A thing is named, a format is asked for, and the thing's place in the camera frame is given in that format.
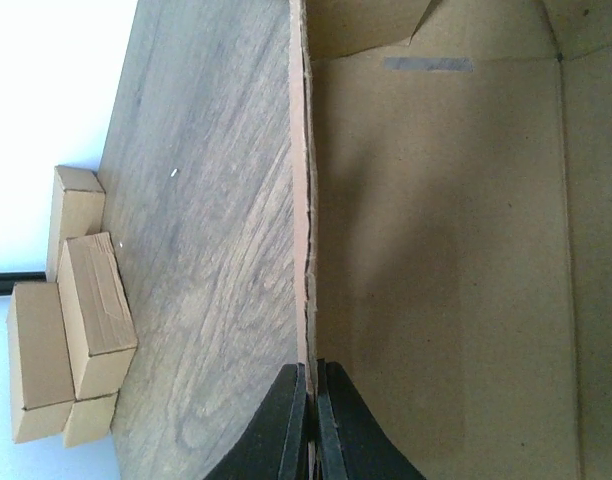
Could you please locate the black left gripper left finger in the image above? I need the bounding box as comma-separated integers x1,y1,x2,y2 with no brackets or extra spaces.
207,364,307,480

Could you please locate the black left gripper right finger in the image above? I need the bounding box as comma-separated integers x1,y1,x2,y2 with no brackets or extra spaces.
316,359,424,479

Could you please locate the brown cardboard box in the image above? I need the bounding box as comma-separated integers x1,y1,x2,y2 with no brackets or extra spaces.
290,1,612,479

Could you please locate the folded cardboard box bottom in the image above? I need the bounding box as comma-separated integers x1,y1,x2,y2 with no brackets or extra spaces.
62,392,118,448

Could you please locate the folded cardboard box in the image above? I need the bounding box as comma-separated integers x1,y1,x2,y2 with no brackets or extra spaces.
7,282,75,444
62,392,118,448
45,165,105,282
57,232,138,400

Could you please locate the folded cardboard box middle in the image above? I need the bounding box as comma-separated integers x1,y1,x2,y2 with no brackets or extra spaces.
57,232,138,400

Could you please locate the folded cardboard box left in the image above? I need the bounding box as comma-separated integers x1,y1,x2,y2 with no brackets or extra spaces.
7,282,75,444

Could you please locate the folded cardboard box back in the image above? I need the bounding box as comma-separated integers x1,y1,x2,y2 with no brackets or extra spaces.
45,165,105,282

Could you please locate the black left frame post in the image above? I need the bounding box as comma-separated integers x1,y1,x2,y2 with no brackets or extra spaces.
0,272,46,296

